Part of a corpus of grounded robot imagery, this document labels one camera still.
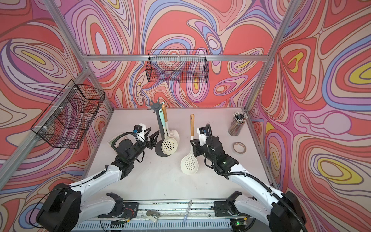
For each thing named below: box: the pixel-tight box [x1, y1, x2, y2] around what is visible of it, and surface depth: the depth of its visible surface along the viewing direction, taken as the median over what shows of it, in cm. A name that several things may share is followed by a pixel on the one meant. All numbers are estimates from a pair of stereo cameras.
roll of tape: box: [232, 141, 247, 155], surface depth 98 cm
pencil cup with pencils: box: [228, 111, 248, 137], surface depth 96 cm
